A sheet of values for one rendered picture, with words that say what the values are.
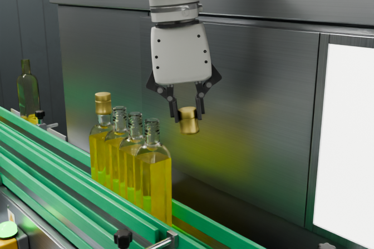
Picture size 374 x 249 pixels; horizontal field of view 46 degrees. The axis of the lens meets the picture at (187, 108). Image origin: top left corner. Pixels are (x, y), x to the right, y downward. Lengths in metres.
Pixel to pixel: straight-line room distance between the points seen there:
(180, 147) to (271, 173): 0.25
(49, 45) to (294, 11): 2.91
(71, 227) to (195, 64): 0.43
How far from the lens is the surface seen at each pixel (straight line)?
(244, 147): 0.85
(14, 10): 3.62
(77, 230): 0.93
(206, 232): 0.87
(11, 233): 1.13
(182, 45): 0.75
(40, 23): 3.54
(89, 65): 1.32
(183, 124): 0.79
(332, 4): 0.72
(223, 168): 0.91
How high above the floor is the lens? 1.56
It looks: 16 degrees down
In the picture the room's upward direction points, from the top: straight up
